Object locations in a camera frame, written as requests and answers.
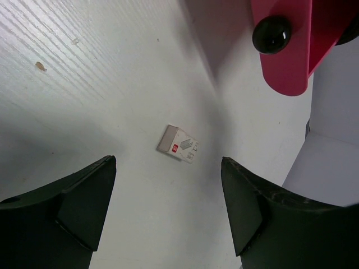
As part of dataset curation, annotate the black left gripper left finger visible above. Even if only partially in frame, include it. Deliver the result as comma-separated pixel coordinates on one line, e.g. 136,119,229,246
1,155,116,268

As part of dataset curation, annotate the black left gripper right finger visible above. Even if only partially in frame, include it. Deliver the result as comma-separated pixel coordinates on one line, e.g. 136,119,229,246
221,157,358,268

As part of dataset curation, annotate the white staples box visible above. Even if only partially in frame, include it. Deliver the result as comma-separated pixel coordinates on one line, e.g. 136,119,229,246
157,124,199,164

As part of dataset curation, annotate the pink drawer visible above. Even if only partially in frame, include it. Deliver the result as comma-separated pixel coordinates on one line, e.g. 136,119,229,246
251,1,358,96

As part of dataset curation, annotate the black drawer cabinet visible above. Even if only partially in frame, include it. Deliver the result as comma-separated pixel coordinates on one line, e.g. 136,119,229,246
336,24,358,46

